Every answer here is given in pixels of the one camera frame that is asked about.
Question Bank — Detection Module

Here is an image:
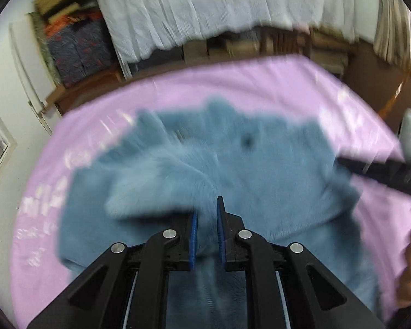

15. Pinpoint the blue fleece garment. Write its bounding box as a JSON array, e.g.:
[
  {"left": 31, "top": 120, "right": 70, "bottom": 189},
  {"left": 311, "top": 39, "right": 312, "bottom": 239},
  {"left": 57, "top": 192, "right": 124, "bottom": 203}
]
[{"left": 56, "top": 98, "right": 381, "bottom": 329}]

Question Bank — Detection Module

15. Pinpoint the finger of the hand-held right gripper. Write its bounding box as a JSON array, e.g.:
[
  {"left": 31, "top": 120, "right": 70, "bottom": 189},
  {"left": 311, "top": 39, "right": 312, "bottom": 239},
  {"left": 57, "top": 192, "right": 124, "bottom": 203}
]
[{"left": 336, "top": 156, "right": 403, "bottom": 192}]

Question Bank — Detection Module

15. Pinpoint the beige striped curtain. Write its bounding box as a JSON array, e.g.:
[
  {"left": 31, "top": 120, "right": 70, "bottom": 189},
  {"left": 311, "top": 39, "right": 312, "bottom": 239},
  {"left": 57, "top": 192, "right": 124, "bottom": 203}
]
[{"left": 373, "top": 0, "right": 411, "bottom": 66}]

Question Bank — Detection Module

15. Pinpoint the pink printed blanket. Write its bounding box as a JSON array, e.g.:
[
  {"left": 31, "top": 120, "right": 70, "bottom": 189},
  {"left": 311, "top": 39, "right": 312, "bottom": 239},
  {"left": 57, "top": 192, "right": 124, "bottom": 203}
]
[{"left": 12, "top": 55, "right": 411, "bottom": 329}]

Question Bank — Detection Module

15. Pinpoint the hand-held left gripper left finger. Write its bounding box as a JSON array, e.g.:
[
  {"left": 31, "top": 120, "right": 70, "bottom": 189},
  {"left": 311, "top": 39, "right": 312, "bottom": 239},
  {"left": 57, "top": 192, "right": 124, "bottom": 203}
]
[{"left": 27, "top": 211, "right": 199, "bottom": 329}]

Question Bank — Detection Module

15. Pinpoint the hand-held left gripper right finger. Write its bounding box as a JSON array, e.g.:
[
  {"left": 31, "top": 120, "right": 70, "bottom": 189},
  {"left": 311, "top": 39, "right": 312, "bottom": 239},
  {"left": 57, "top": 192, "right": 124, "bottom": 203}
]
[{"left": 216, "top": 196, "right": 386, "bottom": 329}]

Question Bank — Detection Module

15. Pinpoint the wooden table frame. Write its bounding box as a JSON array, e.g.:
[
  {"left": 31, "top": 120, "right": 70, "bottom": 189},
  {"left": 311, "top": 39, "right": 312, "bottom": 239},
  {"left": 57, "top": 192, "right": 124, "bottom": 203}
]
[{"left": 55, "top": 53, "right": 305, "bottom": 117}]

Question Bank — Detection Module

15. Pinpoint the stack of patterned blue boxes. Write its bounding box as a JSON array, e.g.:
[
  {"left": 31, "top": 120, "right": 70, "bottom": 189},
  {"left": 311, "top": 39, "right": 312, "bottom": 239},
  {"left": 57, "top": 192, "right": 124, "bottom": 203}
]
[{"left": 43, "top": 10, "right": 115, "bottom": 88}]

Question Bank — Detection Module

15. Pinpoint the white board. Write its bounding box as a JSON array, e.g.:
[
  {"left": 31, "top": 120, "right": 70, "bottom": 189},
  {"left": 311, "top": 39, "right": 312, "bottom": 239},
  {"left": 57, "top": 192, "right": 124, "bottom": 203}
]
[{"left": 10, "top": 15, "right": 53, "bottom": 134}]

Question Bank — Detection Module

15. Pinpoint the white lace cloth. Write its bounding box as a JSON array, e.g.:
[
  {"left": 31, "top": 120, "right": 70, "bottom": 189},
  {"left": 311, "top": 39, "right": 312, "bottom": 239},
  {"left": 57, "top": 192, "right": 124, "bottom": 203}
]
[{"left": 91, "top": 0, "right": 381, "bottom": 64}]

